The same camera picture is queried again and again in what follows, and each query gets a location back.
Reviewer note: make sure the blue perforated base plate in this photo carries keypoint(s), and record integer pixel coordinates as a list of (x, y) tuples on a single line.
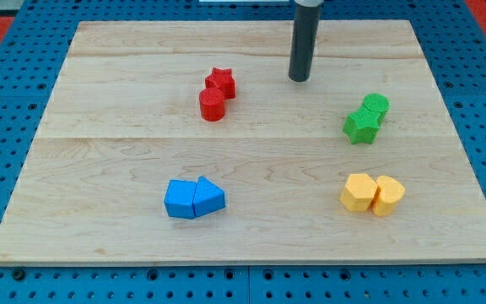
[(31, 55)]

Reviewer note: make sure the green cylinder block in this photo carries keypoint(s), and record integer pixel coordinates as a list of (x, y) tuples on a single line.
[(377, 103)]

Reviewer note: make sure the green star block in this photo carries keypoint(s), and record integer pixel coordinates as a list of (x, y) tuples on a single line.
[(361, 126)]

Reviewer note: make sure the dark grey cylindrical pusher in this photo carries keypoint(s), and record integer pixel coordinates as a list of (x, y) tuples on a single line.
[(306, 21)]

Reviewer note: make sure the red star block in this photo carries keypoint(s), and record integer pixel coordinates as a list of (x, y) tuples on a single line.
[(222, 78)]

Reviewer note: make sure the yellow heart block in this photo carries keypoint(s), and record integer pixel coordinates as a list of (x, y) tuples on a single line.
[(388, 194)]

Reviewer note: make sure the blue cube block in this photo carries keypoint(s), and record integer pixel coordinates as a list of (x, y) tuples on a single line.
[(179, 198)]

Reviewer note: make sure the wooden board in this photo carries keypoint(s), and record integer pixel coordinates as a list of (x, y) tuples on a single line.
[(124, 119)]

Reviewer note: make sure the red cylinder block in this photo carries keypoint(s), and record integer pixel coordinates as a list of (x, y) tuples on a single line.
[(211, 102)]

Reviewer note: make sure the yellow hexagon block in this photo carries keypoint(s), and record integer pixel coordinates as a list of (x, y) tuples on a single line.
[(358, 192)]

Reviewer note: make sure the blue triangular block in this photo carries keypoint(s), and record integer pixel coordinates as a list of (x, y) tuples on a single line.
[(208, 197)]

